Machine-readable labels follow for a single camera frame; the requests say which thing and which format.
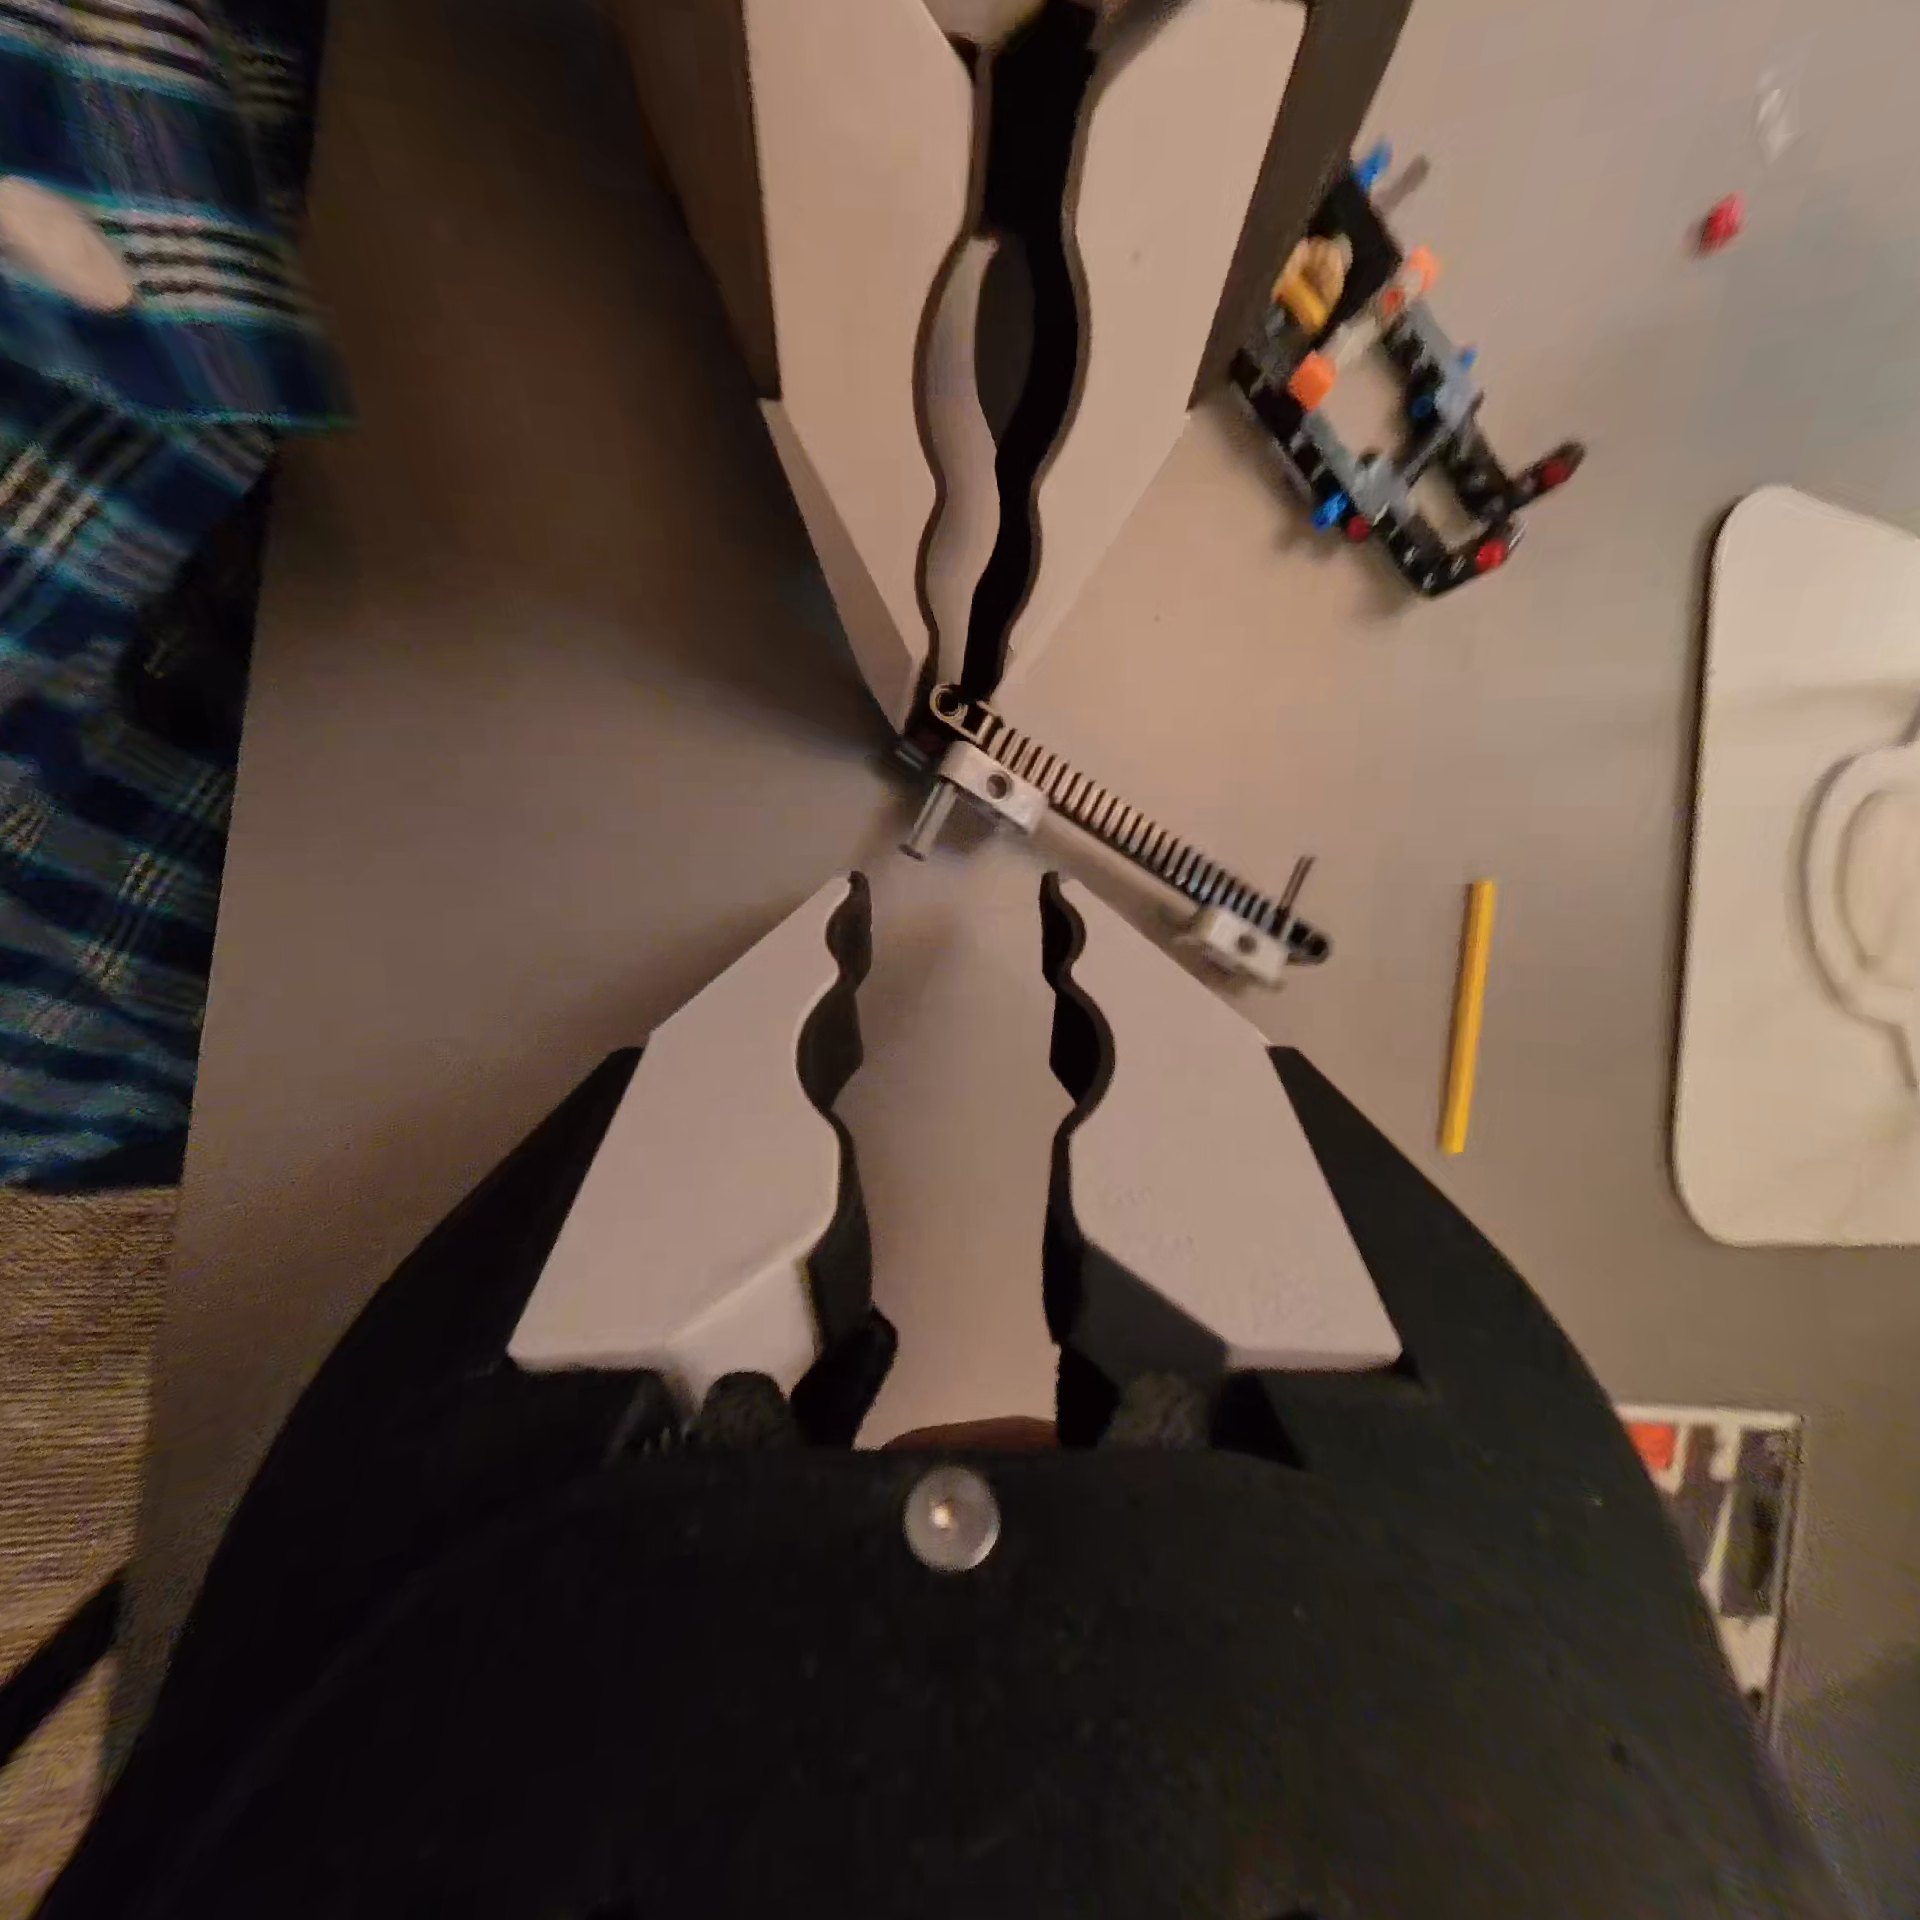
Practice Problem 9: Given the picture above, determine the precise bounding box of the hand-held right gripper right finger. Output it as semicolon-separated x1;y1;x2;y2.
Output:
1040;878;1410;1448

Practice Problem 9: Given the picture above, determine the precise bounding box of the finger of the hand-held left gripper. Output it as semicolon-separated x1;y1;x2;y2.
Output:
738;0;997;725
961;0;1318;706

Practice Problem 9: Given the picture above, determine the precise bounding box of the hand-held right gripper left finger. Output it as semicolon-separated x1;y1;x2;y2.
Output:
508;878;897;1443

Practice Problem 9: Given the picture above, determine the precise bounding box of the light grey lego connector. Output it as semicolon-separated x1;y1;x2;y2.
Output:
1173;905;1297;989
931;739;1050;837

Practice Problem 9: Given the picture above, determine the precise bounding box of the black lego chassis frame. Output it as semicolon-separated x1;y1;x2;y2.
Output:
1233;144;1594;603

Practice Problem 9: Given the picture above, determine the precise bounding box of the black lego gear rack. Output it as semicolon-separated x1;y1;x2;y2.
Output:
926;680;1330;965

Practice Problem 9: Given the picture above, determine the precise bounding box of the yellow lego axle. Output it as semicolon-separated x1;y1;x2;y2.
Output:
1437;883;1499;1159

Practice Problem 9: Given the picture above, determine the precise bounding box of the lego sticker sheet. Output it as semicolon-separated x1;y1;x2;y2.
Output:
1615;1401;1809;1731

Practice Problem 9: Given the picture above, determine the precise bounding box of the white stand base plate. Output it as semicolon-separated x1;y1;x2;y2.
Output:
1668;484;1920;1249

